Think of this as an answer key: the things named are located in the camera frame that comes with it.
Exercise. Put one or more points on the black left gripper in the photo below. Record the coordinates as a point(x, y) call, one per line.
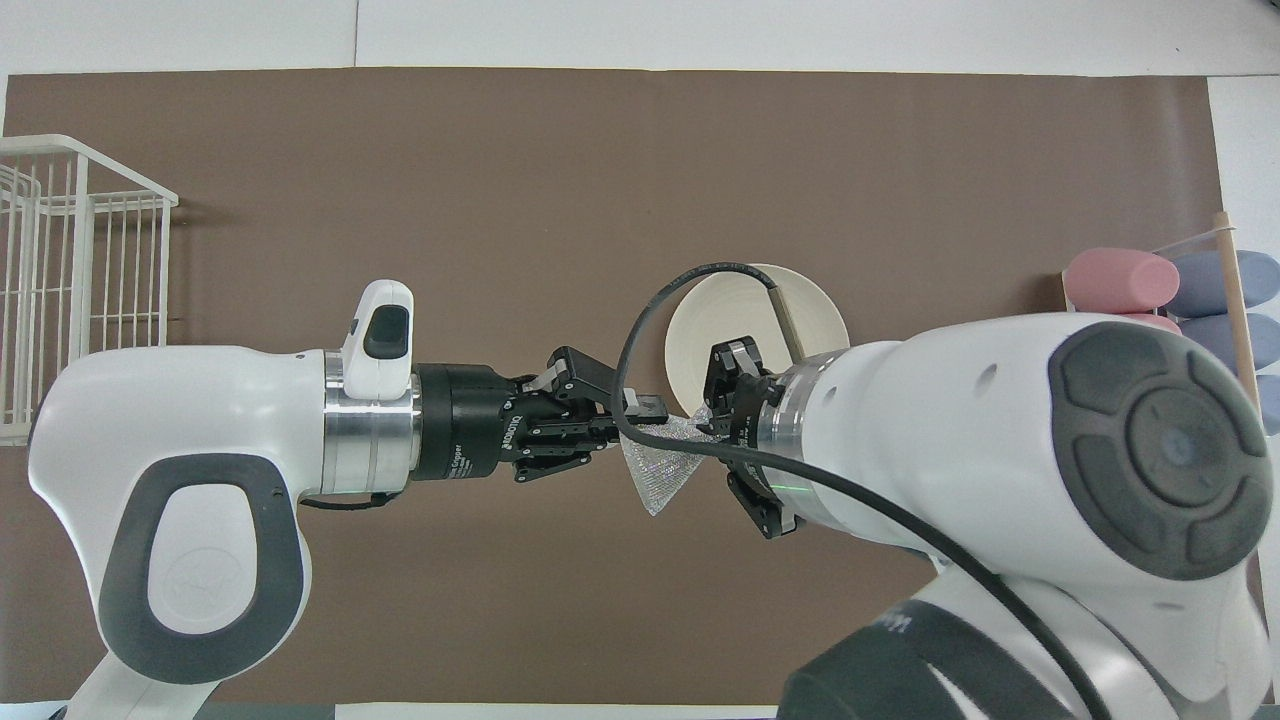
point(460, 420)

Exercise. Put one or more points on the silver mesh sponge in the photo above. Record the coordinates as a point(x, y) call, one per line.
point(660, 470)

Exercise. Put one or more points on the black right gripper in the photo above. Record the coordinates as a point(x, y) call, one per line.
point(748, 430)

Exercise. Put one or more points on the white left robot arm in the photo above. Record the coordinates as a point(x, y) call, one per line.
point(200, 420)

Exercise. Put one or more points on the cream round plate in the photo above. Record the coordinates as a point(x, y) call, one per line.
point(720, 330)

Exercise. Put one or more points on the brown paper table mat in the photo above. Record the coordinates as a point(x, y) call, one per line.
point(500, 200)

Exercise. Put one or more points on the blue plastic cup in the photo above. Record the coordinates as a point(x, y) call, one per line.
point(1255, 340)
point(1210, 280)
point(1270, 405)

